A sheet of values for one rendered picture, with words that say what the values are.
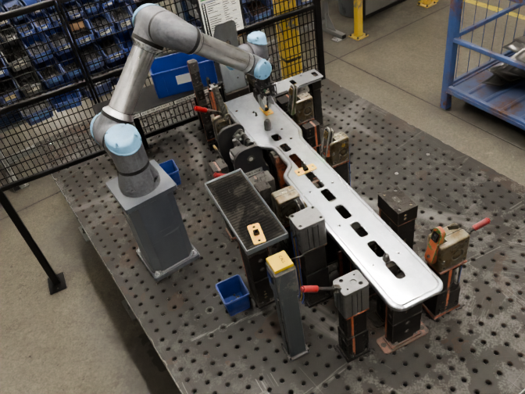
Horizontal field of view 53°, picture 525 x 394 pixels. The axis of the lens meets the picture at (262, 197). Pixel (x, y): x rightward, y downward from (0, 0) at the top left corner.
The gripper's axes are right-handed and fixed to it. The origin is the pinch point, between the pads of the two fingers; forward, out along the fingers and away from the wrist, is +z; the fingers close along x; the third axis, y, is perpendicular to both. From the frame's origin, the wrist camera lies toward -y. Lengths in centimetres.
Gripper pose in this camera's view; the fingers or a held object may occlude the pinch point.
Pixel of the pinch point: (265, 106)
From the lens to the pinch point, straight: 237.4
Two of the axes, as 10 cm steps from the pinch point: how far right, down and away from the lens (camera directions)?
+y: 4.2, 5.7, -7.0
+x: 9.0, -3.8, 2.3
